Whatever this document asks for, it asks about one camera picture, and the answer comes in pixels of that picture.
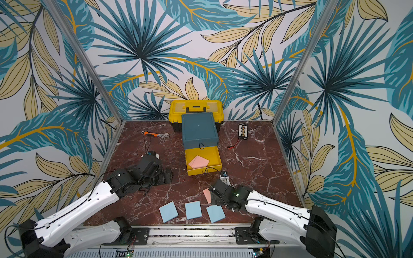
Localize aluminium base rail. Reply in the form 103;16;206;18
72;224;310;258

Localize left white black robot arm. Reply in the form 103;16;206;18
18;152;173;258

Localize blue sticky note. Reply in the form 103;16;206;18
185;201;202;220
206;205;225;223
159;202;178;223

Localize yellow black toolbox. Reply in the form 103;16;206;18
168;100;224;133

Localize orange adjustable wrench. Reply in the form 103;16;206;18
142;131;170;139

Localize black battery holder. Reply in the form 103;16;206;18
238;123;248;140

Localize teal yellow drawer cabinet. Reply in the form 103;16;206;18
182;112;222;176

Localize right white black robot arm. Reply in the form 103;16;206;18
209;180;337;258

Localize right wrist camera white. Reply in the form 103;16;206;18
219;171;232;186

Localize pink sticky note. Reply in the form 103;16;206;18
188;155;210;169
203;189;211;204

